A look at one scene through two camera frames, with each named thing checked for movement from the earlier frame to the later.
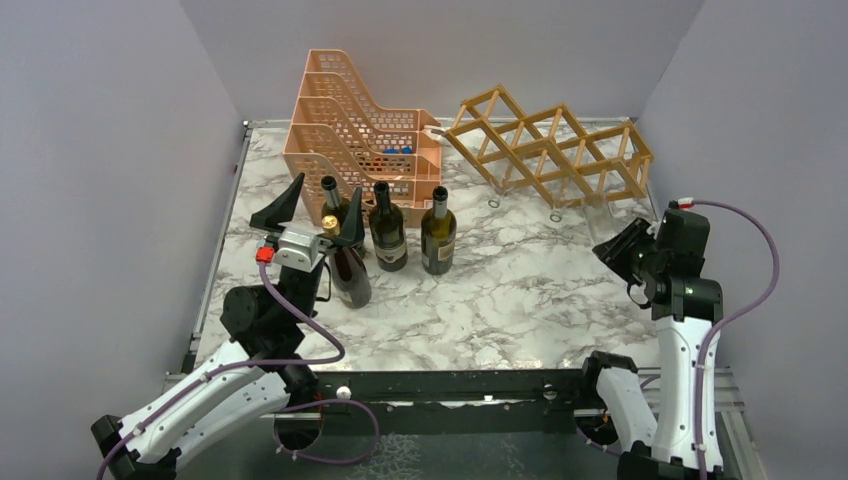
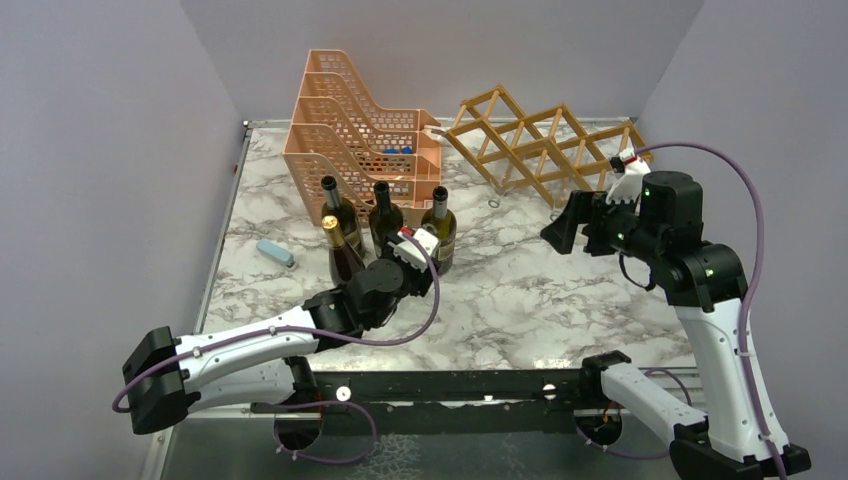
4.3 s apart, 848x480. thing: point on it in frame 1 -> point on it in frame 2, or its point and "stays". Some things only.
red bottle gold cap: (349, 269) stays
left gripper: (282, 211) -> (422, 279)
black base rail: (546, 401) stays
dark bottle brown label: (335, 204) stays
